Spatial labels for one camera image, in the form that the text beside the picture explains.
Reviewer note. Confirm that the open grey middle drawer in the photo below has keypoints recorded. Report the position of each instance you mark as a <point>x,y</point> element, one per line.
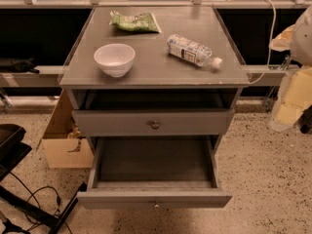
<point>154,172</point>

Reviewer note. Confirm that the grey metal rail frame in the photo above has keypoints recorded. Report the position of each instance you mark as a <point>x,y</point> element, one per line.
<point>32,78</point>

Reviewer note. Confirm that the closed grey upper drawer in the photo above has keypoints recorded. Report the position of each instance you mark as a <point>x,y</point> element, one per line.
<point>131,123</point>

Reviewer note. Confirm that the white ceramic bowl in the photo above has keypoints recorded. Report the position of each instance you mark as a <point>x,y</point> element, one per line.
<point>115,60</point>

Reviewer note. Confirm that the grey wooden drawer cabinet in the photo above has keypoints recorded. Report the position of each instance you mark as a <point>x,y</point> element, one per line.
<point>154,108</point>

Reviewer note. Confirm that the cardboard box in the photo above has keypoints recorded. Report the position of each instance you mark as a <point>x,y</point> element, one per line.
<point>64,146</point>

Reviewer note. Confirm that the green snack bag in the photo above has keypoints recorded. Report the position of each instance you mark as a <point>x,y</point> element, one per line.
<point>145,22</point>

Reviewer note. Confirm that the black stand with cables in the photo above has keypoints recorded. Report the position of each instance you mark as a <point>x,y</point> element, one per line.
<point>12,151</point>

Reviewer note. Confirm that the clear plastic water bottle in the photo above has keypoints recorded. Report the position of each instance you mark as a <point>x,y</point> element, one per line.
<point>193,52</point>

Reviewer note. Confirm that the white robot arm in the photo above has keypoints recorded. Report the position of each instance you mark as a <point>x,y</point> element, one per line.
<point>297,38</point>

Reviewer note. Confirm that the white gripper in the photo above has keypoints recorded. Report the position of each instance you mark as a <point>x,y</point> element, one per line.
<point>302,41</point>

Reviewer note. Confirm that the black cloth on rail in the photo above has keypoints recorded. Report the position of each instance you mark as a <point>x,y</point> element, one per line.
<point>18,65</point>

